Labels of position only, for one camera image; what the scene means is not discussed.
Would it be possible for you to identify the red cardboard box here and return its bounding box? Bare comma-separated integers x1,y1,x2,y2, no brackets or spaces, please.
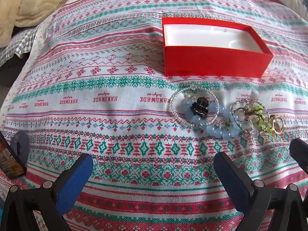
162,17,274,78

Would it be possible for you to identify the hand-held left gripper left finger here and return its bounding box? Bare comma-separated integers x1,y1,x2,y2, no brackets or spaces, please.
0,153,94,231

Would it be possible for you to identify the beige fleece blanket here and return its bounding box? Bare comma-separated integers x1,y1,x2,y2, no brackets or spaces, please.
0,0,98,49

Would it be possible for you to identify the clear bead bracelet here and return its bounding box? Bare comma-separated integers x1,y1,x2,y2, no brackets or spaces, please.
170,85,220,126

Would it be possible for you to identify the black hair claw clip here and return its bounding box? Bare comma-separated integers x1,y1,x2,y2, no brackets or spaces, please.
190,97,209,119

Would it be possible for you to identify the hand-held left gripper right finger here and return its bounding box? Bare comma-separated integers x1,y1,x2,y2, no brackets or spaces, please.
213,151,308,231

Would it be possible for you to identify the dark thin bead bracelet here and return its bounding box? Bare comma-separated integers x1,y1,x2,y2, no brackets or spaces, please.
231,101,271,134

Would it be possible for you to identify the grey checkered cloth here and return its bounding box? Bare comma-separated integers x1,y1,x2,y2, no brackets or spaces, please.
0,26,40,66

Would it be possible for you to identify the blue bead bracelet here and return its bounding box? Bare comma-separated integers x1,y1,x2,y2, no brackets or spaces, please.
182,100,241,139

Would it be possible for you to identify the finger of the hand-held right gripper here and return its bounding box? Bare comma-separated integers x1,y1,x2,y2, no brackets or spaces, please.
289,137,308,174

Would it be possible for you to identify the gold ring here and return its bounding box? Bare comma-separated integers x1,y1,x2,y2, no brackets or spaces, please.
269,114,285,134

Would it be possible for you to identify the patterned knit-print tablecloth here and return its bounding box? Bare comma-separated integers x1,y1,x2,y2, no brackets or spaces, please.
0,0,308,231

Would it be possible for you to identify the black phone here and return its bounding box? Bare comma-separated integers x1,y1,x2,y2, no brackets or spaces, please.
0,132,27,180

